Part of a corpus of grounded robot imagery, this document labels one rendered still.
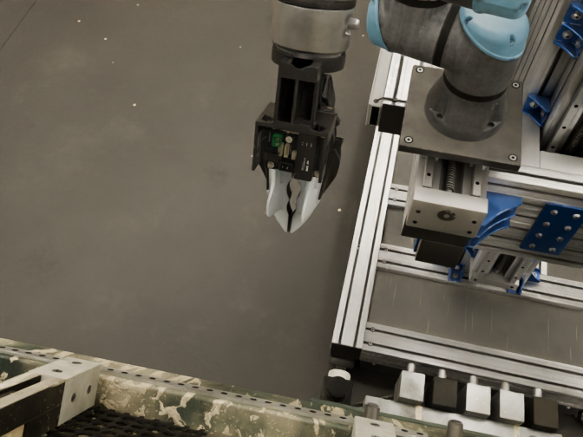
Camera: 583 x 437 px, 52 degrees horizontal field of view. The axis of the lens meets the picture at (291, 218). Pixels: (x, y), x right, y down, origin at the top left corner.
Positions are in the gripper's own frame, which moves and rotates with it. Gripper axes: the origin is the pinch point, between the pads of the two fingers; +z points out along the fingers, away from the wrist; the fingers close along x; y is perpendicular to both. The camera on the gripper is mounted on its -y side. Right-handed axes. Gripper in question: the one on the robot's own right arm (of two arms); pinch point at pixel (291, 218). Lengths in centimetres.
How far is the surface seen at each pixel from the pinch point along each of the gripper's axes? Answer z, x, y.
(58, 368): 35.4, -33.4, -1.8
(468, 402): 48, 34, -28
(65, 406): 37.6, -29.8, 2.8
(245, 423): 43.9, -4.5, -7.4
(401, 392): 48, 21, -27
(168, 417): 45.4, -17.2, -6.2
